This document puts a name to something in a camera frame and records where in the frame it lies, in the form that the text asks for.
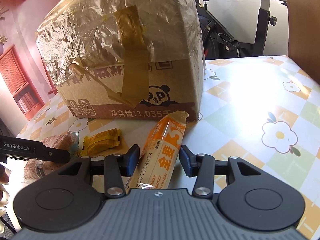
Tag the floral checkered tablecloth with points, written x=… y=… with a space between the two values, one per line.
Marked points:
x=262 y=109

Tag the black exercise bike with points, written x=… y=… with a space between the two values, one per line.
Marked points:
x=243 y=28

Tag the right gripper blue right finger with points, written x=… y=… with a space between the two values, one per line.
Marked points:
x=201 y=166

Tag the person left hand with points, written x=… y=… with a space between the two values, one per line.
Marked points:
x=4 y=196

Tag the brown toast bread packet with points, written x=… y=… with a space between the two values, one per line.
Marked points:
x=57 y=146

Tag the orange whole-wheat bread packet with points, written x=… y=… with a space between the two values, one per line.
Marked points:
x=159 y=153

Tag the yellow small snack packet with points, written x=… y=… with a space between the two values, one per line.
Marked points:
x=100 y=142

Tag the wooden headboard panel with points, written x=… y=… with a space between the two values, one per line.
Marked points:
x=303 y=48

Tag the plastic-lined cardboard box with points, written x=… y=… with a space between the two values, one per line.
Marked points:
x=124 y=59

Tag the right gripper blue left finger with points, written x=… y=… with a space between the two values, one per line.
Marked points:
x=117 y=166

